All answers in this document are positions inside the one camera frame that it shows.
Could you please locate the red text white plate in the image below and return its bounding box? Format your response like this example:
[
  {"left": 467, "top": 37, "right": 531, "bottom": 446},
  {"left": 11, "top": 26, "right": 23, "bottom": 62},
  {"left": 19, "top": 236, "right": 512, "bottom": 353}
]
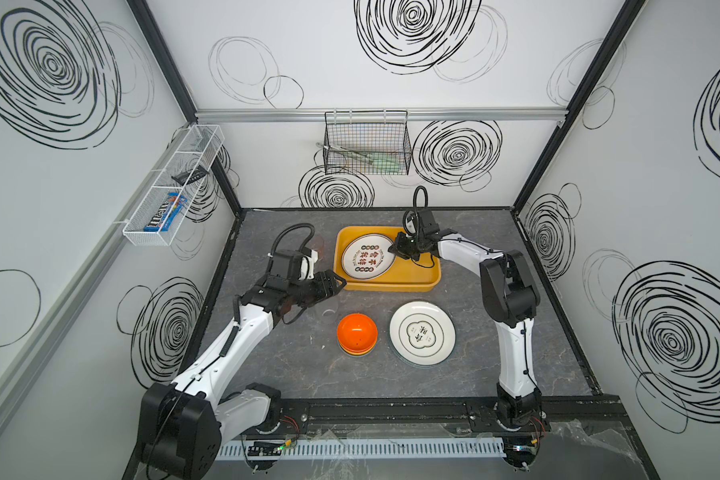
[{"left": 341, "top": 234, "right": 395, "bottom": 280}]

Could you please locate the green clover white plate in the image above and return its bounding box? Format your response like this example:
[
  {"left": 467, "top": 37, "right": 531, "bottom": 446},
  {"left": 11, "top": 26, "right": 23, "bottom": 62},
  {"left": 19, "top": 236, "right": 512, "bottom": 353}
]
[{"left": 389, "top": 301, "right": 456, "bottom": 367}]

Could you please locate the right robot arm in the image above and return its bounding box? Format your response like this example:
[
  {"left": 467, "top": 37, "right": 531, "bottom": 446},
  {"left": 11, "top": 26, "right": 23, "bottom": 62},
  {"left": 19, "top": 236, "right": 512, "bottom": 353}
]
[{"left": 389, "top": 208, "right": 542, "bottom": 431}]

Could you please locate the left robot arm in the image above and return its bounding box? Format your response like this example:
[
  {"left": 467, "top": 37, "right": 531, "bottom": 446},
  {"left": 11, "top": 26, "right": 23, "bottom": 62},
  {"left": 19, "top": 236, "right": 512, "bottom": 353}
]
[{"left": 123, "top": 247, "right": 347, "bottom": 479}]

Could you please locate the pink transparent cup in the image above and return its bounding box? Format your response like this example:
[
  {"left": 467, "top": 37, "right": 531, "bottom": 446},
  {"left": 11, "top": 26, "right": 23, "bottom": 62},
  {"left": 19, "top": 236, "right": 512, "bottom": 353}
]
[{"left": 307, "top": 235, "right": 325, "bottom": 256}]

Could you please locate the yellow bowl under orange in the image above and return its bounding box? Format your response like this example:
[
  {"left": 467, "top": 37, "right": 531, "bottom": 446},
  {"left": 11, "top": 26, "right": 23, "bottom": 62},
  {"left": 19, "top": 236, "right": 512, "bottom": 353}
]
[{"left": 340, "top": 344, "right": 376, "bottom": 357}]

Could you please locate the green utensil in basket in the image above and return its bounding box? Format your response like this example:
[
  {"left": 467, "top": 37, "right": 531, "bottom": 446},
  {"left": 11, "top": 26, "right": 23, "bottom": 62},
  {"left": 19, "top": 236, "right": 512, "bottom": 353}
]
[{"left": 335, "top": 150, "right": 400, "bottom": 171}]

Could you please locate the blue candy packet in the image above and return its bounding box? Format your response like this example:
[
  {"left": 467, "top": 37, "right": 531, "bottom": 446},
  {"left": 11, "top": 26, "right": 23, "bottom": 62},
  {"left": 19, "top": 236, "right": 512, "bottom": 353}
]
[{"left": 143, "top": 193, "right": 187, "bottom": 233}]

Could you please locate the black remote in shelf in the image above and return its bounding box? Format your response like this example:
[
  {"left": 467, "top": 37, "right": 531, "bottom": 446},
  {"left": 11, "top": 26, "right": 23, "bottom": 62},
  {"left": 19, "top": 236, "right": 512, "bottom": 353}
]
[{"left": 171, "top": 165, "right": 208, "bottom": 186}]

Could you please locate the black wire basket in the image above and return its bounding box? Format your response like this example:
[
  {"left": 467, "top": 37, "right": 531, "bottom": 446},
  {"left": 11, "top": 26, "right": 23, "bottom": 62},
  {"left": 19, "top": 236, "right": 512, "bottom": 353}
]
[{"left": 319, "top": 109, "right": 413, "bottom": 176}]

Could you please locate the white slotted cable duct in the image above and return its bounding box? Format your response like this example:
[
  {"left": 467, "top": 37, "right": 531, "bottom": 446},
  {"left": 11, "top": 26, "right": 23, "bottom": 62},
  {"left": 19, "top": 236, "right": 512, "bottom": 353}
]
[{"left": 216, "top": 437, "right": 506, "bottom": 461}]

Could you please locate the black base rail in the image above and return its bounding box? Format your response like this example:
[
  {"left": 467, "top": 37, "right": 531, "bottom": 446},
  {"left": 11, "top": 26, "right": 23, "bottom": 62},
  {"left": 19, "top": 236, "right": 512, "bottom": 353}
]
[{"left": 248, "top": 395, "right": 627, "bottom": 435}]

